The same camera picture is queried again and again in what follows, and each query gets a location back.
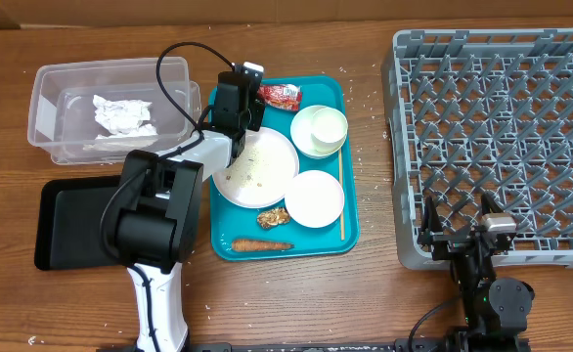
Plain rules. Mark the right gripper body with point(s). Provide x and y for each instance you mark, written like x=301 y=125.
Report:
x=451 y=245

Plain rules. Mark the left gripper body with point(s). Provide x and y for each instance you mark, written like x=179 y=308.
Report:
x=254 y=117

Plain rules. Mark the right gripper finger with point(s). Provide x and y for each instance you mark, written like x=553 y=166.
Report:
x=431 y=229
x=489 y=205

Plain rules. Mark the red snack wrapper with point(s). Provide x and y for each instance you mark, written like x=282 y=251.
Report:
x=281 y=96

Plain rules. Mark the white cup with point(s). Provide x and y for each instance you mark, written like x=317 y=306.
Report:
x=328 y=129

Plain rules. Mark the white printed paper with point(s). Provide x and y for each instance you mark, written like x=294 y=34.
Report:
x=123 y=116

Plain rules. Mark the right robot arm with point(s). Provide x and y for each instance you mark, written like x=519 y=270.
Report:
x=495 y=309

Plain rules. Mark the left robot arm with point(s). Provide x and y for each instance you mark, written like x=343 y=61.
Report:
x=150 y=223

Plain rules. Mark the grey dishwasher rack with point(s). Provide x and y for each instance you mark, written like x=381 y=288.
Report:
x=483 y=111

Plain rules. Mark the white bowl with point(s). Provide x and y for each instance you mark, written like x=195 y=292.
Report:
x=300 y=132

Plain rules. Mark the large white plate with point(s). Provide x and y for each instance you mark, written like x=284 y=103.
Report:
x=260 y=175

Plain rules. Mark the teal serving tray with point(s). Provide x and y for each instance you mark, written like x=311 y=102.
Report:
x=231 y=222

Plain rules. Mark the wooden chopstick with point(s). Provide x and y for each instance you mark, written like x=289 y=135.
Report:
x=342 y=195

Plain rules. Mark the brown food scrap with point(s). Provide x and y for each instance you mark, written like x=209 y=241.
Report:
x=272 y=218

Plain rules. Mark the small white plate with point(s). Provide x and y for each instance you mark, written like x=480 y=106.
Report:
x=312 y=199

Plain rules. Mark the carrot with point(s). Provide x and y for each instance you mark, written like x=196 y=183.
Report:
x=247 y=245

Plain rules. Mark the clear plastic bin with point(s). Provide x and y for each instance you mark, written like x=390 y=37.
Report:
x=61 y=118

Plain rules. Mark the black tray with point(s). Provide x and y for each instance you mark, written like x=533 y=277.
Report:
x=68 y=233

